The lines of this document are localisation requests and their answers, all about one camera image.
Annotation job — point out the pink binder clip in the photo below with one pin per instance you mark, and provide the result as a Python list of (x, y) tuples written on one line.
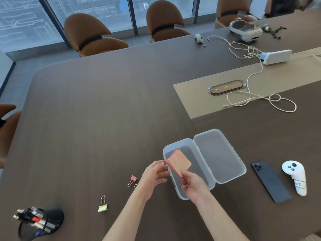
[(133, 179)]

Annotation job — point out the person's left thumb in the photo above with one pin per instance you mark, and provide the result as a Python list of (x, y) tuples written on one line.
[(158, 164)]

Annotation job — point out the person's right thumb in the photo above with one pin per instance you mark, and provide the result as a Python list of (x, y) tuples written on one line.
[(185, 177)]

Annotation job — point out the bunch of marker pens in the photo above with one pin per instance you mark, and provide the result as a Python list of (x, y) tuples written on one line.
[(31, 217)]

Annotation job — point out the black smartphone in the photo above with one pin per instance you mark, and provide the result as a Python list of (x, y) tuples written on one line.
[(271, 181)]

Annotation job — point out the person's left forearm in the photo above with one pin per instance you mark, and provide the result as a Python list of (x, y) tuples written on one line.
[(125, 219)]

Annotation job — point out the black pen holder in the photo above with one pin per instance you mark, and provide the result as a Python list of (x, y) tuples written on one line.
[(51, 220)]

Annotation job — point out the white power bank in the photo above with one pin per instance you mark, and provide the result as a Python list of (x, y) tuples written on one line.
[(277, 57)]

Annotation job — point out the white VR headset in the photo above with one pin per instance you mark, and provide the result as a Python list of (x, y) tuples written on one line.
[(247, 32)]

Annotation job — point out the oval table socket cover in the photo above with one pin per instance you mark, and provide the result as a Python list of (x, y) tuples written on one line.
[(227, 87)]

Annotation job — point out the brown chair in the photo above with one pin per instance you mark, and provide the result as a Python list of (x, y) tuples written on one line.
[(7, 133), (92, 37), (232, 9), (164, 21), (286, 6)]

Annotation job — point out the clear plastic box with lid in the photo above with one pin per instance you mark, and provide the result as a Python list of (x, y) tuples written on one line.
[(218, 158)]

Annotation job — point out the person's right forearm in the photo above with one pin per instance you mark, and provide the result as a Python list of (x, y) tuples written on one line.
[(220, 220)]

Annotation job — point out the green binder clip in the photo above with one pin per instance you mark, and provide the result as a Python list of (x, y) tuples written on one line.
[(103, 207)]

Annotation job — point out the person's left middle finger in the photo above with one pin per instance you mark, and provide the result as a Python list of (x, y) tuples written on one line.
[(161, 181)]

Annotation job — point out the white handheld controller with label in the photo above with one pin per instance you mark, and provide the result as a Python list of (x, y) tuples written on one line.
[(297, 176)]

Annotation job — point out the person's right hand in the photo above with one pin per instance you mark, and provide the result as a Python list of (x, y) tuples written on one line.
[(196, 186)]

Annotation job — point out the person's left hand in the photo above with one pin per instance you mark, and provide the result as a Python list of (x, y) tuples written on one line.
[(150, 179)]

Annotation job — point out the pink sticky note pad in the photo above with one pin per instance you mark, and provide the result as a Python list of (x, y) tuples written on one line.
[(178, 161)]

